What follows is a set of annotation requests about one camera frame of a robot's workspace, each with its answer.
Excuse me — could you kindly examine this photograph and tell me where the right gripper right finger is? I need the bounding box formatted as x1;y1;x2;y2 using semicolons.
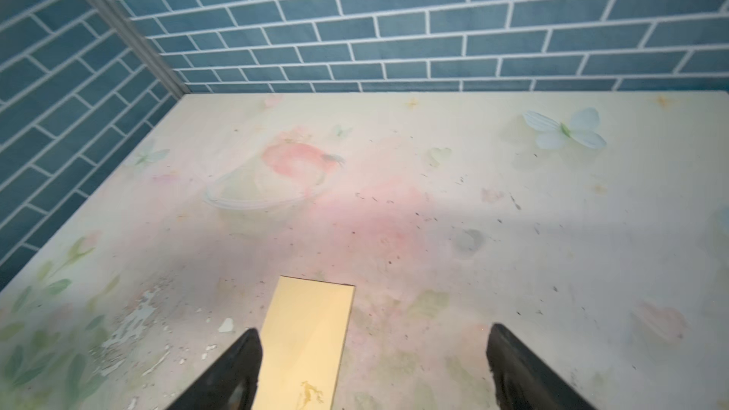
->
485;324;595;410

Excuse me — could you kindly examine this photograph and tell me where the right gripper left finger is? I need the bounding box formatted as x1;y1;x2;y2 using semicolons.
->
168;328;263;410

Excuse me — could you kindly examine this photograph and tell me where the yellow envelope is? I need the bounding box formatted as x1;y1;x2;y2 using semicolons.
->
252;276;355;410

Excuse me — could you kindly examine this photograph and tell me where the left corner aluminium post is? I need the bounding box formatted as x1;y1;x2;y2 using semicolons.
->
87;0;191;100

